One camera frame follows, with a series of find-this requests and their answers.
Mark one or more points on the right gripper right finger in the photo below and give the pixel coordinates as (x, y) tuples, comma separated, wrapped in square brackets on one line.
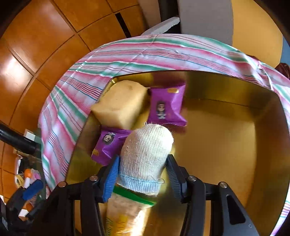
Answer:
[(228, 216)]

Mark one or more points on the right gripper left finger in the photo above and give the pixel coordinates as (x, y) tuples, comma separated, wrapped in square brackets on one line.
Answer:
[(57, 215)]

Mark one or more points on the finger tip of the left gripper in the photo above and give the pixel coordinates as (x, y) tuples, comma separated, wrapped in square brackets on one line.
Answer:
[(22, 195)]

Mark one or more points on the green rice cracker packet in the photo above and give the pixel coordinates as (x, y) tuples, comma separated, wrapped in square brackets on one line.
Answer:
[(127, 213)]

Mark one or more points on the white knit sock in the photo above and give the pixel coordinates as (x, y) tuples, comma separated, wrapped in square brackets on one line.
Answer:
[(143, 158)]

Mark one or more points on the purple snack packet with cartoon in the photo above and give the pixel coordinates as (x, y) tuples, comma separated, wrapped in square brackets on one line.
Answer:
[(166, 105)]

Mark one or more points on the gold tin box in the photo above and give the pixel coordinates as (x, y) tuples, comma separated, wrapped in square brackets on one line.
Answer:
[(236, 132)]

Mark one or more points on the striped bed sheet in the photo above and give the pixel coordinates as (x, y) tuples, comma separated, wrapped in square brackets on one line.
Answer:
[(68, 129)]

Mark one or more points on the grey yellow blue chair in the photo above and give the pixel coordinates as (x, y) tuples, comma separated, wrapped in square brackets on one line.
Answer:
[(244, 25)]

